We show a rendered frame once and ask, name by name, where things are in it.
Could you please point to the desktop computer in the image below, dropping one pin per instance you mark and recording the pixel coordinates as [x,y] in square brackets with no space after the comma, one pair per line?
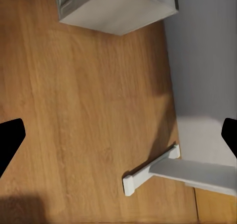
[117,17]

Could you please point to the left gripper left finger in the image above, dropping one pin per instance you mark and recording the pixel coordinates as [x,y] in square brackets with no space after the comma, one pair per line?
[12,134]

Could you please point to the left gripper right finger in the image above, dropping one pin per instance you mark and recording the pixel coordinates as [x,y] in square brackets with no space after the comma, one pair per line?
[229,134]

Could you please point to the door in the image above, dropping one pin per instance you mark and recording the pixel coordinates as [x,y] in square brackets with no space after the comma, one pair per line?
[215,208]

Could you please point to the desk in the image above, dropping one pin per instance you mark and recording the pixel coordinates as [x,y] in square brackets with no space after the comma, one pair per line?
[171,166]

